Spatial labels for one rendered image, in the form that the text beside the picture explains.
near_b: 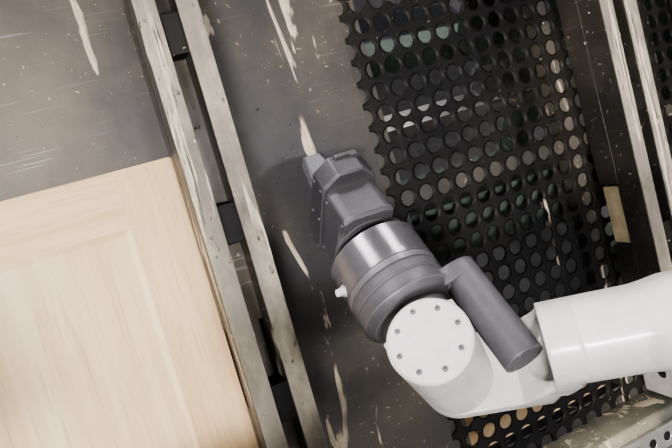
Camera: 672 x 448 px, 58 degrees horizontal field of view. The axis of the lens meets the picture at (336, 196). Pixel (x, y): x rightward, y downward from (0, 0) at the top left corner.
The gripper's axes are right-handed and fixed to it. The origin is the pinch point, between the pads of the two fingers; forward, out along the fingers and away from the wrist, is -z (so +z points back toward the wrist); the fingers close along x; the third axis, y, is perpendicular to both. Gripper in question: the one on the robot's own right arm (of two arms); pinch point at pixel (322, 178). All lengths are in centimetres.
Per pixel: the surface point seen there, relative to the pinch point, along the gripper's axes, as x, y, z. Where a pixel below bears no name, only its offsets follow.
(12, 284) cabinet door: -3.6, 30.7, -1.9
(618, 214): -14.0, -40.0, 9.0
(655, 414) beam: -31, -36, 29
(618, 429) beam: -31, -30, 28
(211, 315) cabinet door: -9.9, 14.4, 4.6
